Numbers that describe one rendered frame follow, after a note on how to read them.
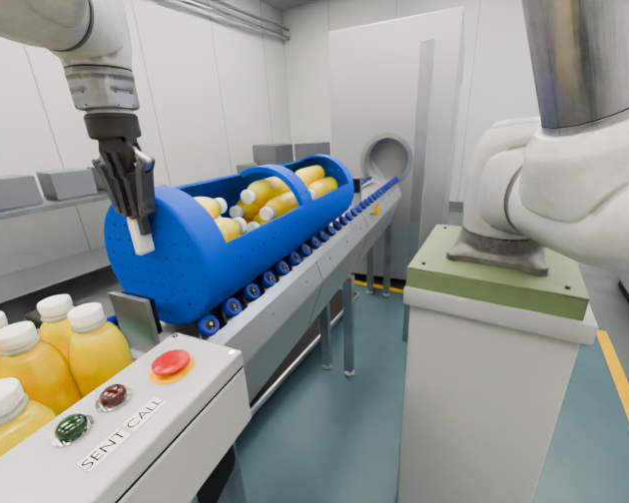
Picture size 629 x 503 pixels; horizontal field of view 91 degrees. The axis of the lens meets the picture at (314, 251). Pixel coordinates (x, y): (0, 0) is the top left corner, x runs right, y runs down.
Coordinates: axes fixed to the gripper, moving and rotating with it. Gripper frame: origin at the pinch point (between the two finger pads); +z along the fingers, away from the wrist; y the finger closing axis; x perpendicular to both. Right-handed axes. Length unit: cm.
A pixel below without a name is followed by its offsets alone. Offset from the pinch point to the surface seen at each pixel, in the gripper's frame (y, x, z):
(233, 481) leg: 8, 2, 66
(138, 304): 1.0, -4.7, 11.9
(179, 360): 28.2, -19.0, 4.9
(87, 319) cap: 8.8, -16.6, 6.0
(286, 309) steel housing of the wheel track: 11.4, 28.7, 29.9
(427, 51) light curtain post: 31, 142, -50
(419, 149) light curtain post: 31, 143, -6
